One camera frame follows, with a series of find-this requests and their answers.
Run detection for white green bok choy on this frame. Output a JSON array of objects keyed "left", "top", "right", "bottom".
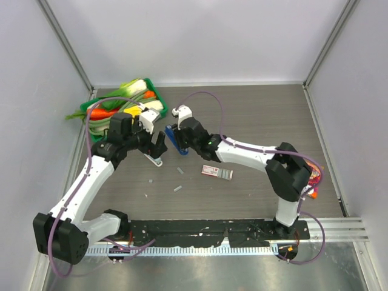
[{"left": 99, "top": 79, "right": 147, "bottom": 111}]

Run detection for purple cable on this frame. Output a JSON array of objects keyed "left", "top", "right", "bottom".
[
  {"left": 48, "top": 97, "right": 156, "bottom": 278},
  {"left": 178, "top": 91, "right": 326, "bottom": 264}
]

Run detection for orange candy bag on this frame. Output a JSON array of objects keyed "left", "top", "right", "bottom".
[{"left": 303, "top": 161, "right": 321, "bottom": 199}]

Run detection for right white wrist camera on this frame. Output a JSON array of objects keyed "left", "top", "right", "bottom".
[{"left": 172, "top": 105, "right": 192, "bottom": 128}]

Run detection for light blue white stapler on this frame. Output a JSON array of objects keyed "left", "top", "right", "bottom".
[{"left": 144, "top": 154, "right": 163, "bottom": 167}]

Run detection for blue black stapler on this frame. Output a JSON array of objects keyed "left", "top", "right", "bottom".
[{"left": 164, "top": 125, "right": 189, "bottom": 156}]

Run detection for green plastic tray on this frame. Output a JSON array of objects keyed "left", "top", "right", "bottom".
[{"left": 74, "top": 78, "right": 168, "bottom": 142}]

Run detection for large orange carrot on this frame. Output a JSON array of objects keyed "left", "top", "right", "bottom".
[{"left": 87, "top": 107, "right": 119, "bottom": 120}]

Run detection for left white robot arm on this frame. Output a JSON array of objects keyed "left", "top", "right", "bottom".
[{"left": 33, "top": 109, "right": 167, "bottom": 265}]

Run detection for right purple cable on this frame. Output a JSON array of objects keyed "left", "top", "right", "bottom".
[{"left": 178, "top": 91, "right": 326, "bottom": 264}]

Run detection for white slotted cable duct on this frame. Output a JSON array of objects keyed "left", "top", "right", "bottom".
[{"left": 85, "top": 244, "right": 278, "bottom": 257}]

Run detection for red white staple box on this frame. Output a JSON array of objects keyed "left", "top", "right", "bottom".
[{"left": 201, "top": 165, "right": 233, "bottom": 181}]

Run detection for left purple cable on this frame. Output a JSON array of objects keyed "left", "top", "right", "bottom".
[{"left": 48, "top": 97, "right": 156, "bottom": 278}]

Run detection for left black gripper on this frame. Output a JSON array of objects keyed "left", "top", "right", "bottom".
[{"left": 124, "top": 116, "right": 167, "bottom": 159}]

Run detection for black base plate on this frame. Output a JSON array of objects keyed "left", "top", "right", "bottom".
[{"left": 129, "top": 219, "right": 310, "bottom": 248}]

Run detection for green long beans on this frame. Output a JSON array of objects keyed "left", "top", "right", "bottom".
[{"left": 89, "top": 93, "right": 149, "bottom": 136}]

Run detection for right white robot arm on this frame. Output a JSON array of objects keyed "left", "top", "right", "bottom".
[{"left": 167, "top": 117, "right": 312, "bottom": 239}]

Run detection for yellow white napa cabbage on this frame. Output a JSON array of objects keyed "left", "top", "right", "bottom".
[{"left": 124, "top": 100, "right": 164, "bottom": 116}]

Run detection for small orange carrot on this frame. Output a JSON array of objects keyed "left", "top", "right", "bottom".
[{"left": 144, "top": 90, "right": 156, "bottom": 99}]

